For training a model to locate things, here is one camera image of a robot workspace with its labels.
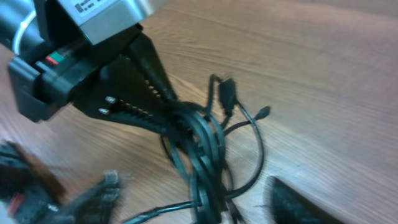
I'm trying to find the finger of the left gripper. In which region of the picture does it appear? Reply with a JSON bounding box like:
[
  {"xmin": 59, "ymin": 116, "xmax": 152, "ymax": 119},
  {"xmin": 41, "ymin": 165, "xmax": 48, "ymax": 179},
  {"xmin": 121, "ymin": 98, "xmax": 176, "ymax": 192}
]
[{"xmin": 129, "ymin": 32, "xmax": 178, "ymax": 101}]

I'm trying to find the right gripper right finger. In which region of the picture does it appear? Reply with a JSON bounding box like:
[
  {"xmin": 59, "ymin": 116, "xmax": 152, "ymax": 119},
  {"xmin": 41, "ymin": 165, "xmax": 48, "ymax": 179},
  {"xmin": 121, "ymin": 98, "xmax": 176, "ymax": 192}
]
[{"xmin": 269, "ymin": 176, "xmax": 344, "ymax": 224}]

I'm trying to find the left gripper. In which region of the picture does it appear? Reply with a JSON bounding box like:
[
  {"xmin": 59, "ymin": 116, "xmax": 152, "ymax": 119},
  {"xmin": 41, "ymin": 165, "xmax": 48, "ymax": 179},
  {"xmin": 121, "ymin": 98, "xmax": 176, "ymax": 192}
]
[{"xmin": 7, "ymin": 1, "xmax": 172, "ymax": 134}]

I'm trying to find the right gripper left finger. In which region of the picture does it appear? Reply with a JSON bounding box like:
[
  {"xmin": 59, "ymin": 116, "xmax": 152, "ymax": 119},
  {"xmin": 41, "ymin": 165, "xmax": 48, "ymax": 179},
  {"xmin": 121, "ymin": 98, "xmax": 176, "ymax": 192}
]
[{"xmin": 1, "ymin": 141, "xmax": 120, "ymax": 224}]

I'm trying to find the black micro usb cable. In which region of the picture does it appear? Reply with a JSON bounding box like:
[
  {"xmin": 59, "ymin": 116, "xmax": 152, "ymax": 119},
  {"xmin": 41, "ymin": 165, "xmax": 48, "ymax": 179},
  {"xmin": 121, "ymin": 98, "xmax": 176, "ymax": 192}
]
[{"xmin": 123, "ymin": 105, "xmax": 271, "ymax": 224}]

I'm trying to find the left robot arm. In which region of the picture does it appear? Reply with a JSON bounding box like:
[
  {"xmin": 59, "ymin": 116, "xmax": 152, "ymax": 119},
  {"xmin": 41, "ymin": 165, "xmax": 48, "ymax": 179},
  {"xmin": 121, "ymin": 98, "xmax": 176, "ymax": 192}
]
[{"xmin": 1, "ymin": 0, "xmax": 177, "ymax": 134}]

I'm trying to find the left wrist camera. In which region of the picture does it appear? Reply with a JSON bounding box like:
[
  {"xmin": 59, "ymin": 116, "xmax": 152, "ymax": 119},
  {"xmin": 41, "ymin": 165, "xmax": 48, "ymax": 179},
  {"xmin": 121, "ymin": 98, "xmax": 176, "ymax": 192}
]
[{"xmin": 58, "ymin": 0, "xmax": 168, "ymax": 45}]

